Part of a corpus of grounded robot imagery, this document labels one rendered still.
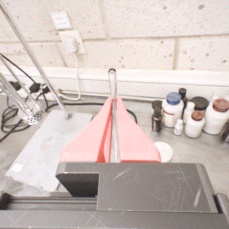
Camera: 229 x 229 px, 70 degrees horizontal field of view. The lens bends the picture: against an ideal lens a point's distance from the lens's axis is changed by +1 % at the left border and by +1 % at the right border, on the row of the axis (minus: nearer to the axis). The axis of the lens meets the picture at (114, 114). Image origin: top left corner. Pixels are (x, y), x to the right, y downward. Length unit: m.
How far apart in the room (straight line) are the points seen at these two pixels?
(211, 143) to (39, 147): 0.57
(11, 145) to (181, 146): 0.62
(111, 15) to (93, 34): 0.09
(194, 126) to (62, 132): 0.45
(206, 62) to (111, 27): 0.32
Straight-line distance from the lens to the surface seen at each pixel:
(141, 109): 0.64
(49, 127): 0.69
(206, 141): 0.58
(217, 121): 0.54
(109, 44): 0.62
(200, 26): 0.56
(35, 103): 0.52
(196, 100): 0.60
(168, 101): 0.51
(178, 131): 0.55
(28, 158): 0.65
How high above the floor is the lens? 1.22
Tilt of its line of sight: 47 degrees down
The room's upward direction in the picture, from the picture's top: 15 degrees counter-clockwise
